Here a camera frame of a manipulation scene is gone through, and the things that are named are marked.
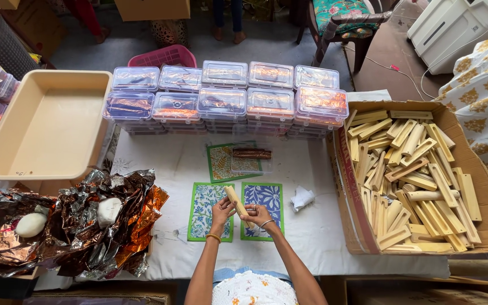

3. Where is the person's left hand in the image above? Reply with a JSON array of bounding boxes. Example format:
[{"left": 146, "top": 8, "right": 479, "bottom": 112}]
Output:
[{"left": 210, "top": 197, "right": 237, "bottom": 234}]

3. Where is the brown foil wrapped stick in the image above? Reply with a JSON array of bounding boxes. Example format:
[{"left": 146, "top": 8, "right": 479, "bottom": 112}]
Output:
[{"left": 232, "top": 148, "right": 273, "bottom": 160}]

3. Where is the low cardboard box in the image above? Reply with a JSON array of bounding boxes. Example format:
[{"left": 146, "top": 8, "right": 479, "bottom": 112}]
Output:
[{"left": 320, "top": 275, "right": 488, "bottom": 305}]

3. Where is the white machine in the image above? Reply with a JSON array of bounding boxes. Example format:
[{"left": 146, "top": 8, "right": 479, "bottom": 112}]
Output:
[{"left": 407, "top": 0, "right": 488, "bottom": 76}]

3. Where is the white oval soap bar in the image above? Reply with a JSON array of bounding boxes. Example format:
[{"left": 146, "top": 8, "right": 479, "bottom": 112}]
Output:
[{"left": 15, "top": 212, "right": 48, "bottom": 239}]

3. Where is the crumpled white tissue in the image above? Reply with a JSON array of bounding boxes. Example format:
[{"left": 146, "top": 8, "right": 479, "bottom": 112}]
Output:
[{"left": 290, "top": 185, "right": 316, "bottom": 213}]

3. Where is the stack of filled clear boxes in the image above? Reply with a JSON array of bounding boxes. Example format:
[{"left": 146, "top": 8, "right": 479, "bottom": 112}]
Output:
[{"left": 102, "top": 60, "right": 350, "bottom": 141}]

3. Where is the beige plastic tray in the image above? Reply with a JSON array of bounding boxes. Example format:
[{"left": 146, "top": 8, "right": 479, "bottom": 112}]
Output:
[{"left": 0, "top": 69, "right": 114, "bottom": 182}]

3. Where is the green floral seat cushion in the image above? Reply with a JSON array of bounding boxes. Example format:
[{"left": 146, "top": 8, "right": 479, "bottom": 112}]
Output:
[{"left": 313, "top": 0, "right": 380, "bottom": 40}]

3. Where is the large cardboard carton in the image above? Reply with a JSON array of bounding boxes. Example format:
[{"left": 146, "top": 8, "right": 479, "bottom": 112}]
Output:
[{"left": 326, "top": 100, "right": 488, "bottom": 256}]

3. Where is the dark brown cane chair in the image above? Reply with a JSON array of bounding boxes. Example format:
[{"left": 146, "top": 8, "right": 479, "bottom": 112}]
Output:
[{"left": 0, "top": 0, "right": 56, "bottom": 81}]

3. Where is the white angular soap bar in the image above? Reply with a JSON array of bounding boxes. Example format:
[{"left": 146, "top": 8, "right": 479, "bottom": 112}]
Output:
[{"left": 97, "top": 197, "right": 123, "bottom": 229}]

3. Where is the leopard print bag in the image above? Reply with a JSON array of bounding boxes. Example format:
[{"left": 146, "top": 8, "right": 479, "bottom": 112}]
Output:
[{"left": 149, "top": 19, "right": 190, "bottom": 49}]

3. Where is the dark blue floral card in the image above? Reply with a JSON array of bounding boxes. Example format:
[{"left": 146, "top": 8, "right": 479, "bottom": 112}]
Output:
[{"left": 240, "top": 182, "right": 285, "bottom": 242}]

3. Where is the pink plastic basket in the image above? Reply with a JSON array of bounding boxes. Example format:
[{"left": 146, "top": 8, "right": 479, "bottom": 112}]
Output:
[{"left": 127, "top": 44, "right": 197, "bottom": 69}]

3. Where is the heap of crumpled foil sheets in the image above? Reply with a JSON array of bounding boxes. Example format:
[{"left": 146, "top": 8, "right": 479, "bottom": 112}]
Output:
[{"left": 0, "top": 167, "right": 170, "bottom": 281}]

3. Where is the open clear plastic box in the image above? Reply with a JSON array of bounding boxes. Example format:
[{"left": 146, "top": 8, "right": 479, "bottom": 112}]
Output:
[{"left": 230, "top": 139, "right": 275, "bottom": 175}]

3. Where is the white cable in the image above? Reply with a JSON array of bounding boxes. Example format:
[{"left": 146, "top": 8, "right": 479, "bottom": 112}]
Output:
[{"left": 345, "top": 42, "right": 444, "bottom": 101}]

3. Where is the light blue floral card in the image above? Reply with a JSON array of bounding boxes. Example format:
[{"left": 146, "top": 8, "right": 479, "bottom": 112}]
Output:
[{"left": 187, "top": 182, "right": 235, "bottom": 243}]

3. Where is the orange leaf print card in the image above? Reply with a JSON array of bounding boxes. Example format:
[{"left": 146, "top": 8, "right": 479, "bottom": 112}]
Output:
[{"left": 206, "top": 141, "right": 264, "bottom": 184}]

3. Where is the white printed table cloth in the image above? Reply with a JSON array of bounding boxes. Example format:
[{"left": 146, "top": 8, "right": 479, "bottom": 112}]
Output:
[{"left": 34, "top": 125, "right": 451, "bottom": 293}]

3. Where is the pale wooden holder piece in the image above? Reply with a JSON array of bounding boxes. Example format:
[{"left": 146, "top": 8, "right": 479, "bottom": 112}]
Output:
[{"left": 225, "top": 186, "right": 256, "bottom": 230}]

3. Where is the white cloth with gold print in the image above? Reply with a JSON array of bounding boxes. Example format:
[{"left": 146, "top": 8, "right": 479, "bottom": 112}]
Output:
[{"left": 434, "top": 32, "right": 488, "bottom": 205}]

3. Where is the flat cardboard box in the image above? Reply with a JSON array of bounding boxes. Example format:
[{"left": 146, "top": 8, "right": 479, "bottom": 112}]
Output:
[{"left": 23, "top": 281, "right": 178, "bottom": 305}]

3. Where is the brown wooden chair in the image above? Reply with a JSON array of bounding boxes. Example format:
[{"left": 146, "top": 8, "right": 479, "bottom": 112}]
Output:
[{"left": 296, "top": 0, "right": 394, "bottom": 73}]

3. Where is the white paper sheet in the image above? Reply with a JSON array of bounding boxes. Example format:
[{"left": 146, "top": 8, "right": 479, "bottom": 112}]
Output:
[{"left": 347, "top": 89, "right": 392, "bottom": 103}]

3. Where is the pile of wooden holders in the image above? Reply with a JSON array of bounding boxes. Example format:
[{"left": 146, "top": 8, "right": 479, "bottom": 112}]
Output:
[{"left": 344, "top": 109, "right": 483, "bottom": 254}]

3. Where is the person's white crochet top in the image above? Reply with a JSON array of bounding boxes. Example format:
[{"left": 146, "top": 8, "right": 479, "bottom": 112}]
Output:
[{"left": 212, "top": 270, "right": 300, "bottom": 305}]

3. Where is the closed cardboard box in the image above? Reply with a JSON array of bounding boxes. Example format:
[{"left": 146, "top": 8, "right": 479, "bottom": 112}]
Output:
[{"left": 114, "top": 0, "right": 191, "bottom": 22}]

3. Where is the person's right hand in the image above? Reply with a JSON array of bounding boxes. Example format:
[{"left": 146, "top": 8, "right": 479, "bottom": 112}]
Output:
[{"left": 240, "top": 204, "right": 275, "bottom": 232}]

